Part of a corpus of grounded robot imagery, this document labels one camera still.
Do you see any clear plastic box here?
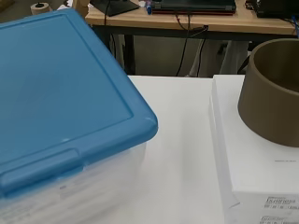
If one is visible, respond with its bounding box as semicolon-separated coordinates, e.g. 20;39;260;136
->
0;141;148;224

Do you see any blue plastic lid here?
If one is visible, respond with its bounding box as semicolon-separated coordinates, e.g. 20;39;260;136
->
0;7;159;200

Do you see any black monitor stand base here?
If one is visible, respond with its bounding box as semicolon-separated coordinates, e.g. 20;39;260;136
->
90;0;140;18

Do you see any black laptop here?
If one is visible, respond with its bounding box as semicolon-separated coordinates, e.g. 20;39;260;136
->
151;0;237;16

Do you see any brown round tub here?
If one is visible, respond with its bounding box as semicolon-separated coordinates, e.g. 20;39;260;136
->
237;37;299;148

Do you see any white flat box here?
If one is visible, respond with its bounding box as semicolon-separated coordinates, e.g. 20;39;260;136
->
207;74;299;224

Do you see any wooden desk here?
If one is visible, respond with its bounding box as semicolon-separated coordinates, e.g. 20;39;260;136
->
84;0;299;41

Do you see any roll of tape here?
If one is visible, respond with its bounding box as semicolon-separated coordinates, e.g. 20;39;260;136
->
30;2;53;16

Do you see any black device on desk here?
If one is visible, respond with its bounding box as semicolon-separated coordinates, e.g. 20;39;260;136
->
245;0;299;20

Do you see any black hanging cable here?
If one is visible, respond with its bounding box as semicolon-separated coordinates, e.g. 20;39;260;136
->
175;13;209;77

